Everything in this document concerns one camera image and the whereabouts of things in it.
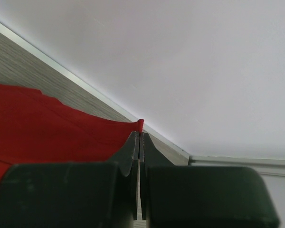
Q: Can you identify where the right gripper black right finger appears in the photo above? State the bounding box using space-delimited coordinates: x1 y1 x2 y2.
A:
140 133 280 228

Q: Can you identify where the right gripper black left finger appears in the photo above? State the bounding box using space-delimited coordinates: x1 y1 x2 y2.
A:
0 132 139 228

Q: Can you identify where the red t shirt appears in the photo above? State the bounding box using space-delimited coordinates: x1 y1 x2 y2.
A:
0 84 144 180

